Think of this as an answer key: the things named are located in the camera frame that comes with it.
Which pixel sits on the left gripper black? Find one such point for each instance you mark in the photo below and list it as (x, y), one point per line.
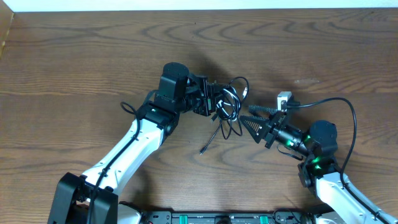
(204, 99)

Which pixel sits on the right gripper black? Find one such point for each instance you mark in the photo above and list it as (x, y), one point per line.
(273, 130)

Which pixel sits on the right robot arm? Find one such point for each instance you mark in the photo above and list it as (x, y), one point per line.
(318, 169)

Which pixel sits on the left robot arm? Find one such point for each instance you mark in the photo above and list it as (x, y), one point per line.
(162, 106)

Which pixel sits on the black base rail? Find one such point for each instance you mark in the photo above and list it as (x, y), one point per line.
(283, 216)

